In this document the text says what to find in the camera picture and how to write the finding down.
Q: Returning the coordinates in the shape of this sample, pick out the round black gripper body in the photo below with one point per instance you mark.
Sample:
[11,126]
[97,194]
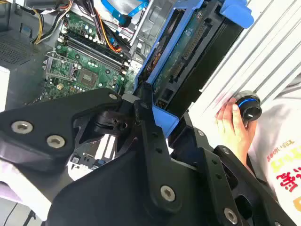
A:
[105,200]

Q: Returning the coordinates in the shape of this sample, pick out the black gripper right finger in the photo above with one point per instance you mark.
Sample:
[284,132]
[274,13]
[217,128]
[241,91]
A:
[221,195]

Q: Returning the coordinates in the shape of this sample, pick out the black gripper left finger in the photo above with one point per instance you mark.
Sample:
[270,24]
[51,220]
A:
[58,110]

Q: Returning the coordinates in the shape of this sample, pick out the round black blue-ringed tool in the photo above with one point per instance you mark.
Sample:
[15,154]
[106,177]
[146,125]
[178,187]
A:
[250,110]

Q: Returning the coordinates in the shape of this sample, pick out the hard disk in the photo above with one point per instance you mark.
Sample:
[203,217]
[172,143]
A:
[188,58]

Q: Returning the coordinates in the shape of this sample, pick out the person's hand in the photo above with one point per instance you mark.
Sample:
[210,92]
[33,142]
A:
[231,131]

